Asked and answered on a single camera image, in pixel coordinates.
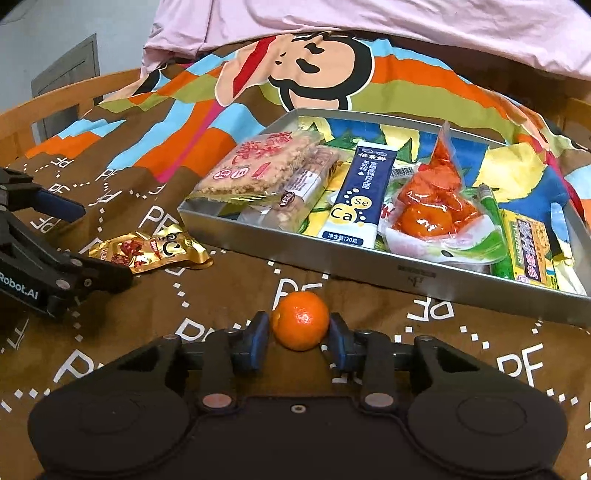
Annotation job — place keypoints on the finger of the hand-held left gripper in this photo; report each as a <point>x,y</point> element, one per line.
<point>60,205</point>
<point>101,279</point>

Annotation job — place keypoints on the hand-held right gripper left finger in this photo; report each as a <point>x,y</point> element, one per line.
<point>258,341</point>

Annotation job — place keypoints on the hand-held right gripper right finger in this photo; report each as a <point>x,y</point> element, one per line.
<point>339,344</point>

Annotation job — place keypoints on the mandarin orange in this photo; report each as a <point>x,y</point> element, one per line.
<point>300,321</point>

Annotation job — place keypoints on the gold red snack packet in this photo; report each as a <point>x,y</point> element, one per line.
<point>147,249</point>

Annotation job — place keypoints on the metal tray with dinosaur print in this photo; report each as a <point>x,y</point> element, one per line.
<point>323,263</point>

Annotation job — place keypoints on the blue white powder sachet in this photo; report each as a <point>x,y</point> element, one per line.
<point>358,198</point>

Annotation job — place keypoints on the clear nut bar packet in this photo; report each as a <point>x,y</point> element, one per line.
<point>300,194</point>

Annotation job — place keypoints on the orange fruit snack pack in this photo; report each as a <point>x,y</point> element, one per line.
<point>429,207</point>

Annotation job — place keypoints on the puffed rice cake packet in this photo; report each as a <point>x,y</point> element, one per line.
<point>254,168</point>

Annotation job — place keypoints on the white green red snack packet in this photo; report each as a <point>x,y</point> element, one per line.
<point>404,173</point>

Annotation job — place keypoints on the green stick packet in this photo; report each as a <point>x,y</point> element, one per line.
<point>496,230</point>

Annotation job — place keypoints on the yellow snack packet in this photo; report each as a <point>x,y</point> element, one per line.
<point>531,251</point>

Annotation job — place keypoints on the brown cartoon printed blanket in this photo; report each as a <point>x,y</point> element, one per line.
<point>161,300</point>

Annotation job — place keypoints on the grey door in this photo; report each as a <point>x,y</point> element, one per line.
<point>69,64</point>

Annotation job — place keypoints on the pink bed sheet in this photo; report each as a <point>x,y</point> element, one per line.
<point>415,18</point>

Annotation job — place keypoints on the wooden bed frame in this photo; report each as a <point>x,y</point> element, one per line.
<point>27,120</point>

